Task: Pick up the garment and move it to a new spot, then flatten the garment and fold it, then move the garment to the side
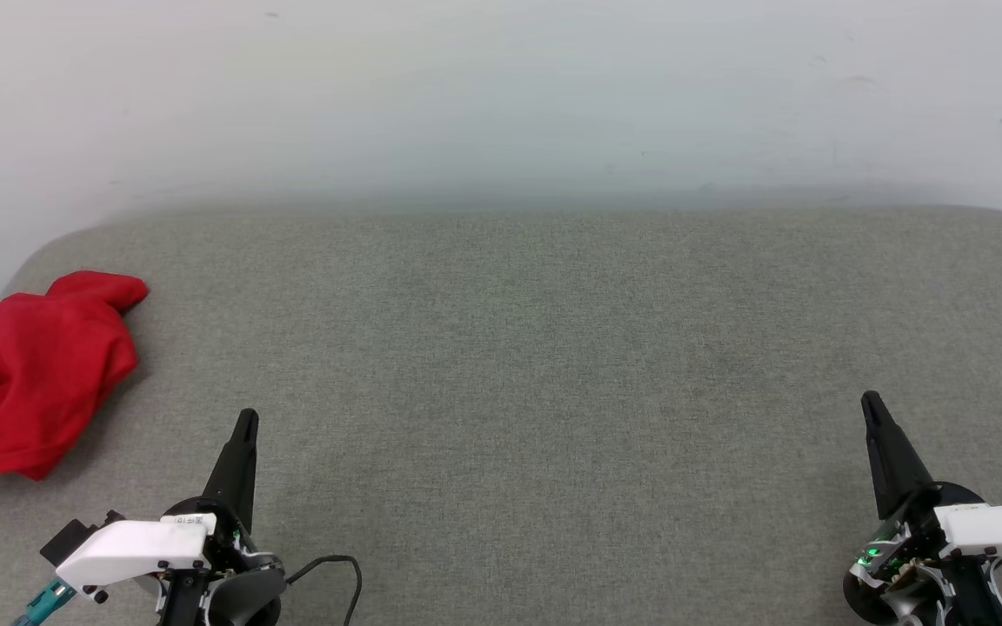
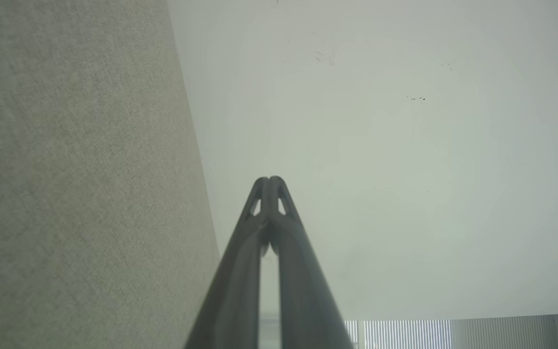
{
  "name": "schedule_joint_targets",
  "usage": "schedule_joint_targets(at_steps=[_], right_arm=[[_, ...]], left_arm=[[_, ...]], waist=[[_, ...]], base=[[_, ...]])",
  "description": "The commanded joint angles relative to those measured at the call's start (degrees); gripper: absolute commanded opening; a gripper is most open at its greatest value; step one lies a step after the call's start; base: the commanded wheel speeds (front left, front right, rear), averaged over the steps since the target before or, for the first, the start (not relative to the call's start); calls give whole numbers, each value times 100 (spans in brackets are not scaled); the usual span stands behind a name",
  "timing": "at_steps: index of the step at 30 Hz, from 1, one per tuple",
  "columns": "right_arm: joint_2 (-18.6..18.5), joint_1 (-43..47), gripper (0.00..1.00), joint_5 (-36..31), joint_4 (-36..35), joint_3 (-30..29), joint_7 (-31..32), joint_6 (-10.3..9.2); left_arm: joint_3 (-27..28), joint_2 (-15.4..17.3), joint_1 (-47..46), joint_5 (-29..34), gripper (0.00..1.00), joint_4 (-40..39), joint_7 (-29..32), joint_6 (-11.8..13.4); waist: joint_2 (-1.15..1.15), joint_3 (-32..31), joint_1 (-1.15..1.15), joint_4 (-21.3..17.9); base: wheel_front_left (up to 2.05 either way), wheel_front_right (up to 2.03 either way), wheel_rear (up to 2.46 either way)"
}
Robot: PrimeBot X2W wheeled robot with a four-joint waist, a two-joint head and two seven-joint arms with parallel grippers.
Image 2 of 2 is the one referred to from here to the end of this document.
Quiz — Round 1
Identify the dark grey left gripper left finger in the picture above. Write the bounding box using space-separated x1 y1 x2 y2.
185 176 271 349

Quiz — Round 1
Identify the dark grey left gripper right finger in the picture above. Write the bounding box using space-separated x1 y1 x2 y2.
270 175 356 349

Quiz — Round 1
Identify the white vertical ribbed panel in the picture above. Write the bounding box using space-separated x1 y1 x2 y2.
259 313 558 349

